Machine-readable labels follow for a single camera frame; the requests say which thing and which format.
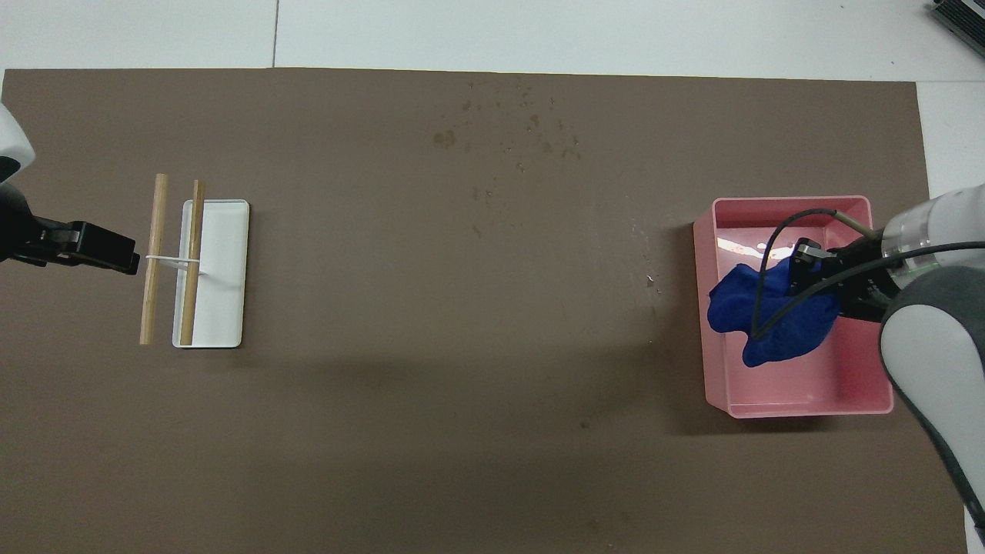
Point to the white towel rack base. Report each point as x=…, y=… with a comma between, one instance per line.
x=223, y=292

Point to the grey striped device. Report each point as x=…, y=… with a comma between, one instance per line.
x=962, y=15

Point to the blue towel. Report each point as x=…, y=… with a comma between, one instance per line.
x=777, y=323

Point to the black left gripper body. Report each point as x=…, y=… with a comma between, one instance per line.
x=31, y=235

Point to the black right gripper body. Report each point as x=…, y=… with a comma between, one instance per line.
x=862, y=285

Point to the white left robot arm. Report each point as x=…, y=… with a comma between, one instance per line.
x=11, y=146

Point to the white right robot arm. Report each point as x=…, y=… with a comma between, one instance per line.
x=939, y=346

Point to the brown table mat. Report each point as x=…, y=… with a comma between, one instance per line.
x=400, y=431

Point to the pink plastic bin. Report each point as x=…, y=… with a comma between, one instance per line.
x=846, y=377

